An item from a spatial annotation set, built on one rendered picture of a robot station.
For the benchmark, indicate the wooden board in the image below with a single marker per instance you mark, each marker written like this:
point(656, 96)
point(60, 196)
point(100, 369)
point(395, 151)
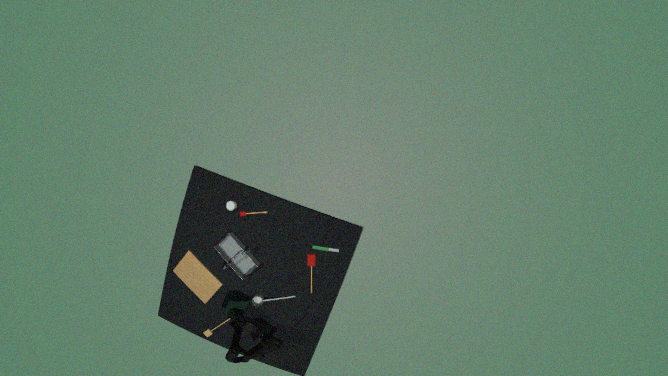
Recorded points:
point(197, 277)

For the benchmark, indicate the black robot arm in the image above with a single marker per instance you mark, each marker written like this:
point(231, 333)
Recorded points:
point(238, 321)

